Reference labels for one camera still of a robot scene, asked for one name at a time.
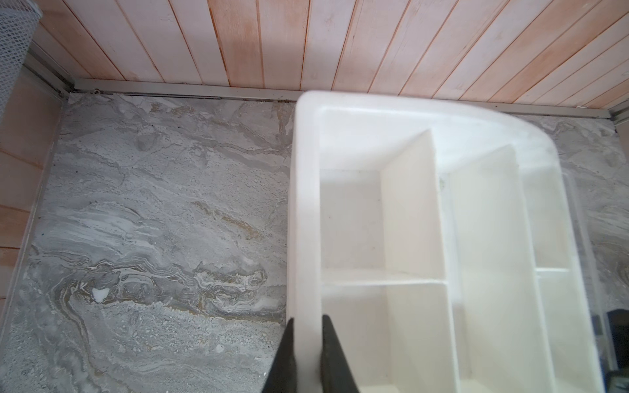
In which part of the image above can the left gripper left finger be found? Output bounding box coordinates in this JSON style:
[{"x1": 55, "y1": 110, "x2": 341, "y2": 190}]
[{"x1": 261, "y1": 319, "x2": 297, "y2": 393}]

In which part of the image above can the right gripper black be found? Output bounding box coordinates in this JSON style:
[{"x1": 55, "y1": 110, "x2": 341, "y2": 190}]
[{"x1": 605, "y1": 309, "x2": 628, "y2": 393}]

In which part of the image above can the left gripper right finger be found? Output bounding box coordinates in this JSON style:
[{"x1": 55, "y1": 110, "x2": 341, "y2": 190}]
[{"x1": 320, "y1": 314, "x2": 359, "y2": 393}]

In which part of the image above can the white plastic drawer organizer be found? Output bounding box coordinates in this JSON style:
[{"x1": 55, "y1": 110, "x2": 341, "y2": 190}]
[{"x1": 288, "y1": 91, "x2": 604, "y2": 392}]

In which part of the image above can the white wire mesh shelf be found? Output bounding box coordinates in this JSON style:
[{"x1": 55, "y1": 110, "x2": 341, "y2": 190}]
[{"x1": 0, "y1": 0, "x2": 43, "y2": 117}]

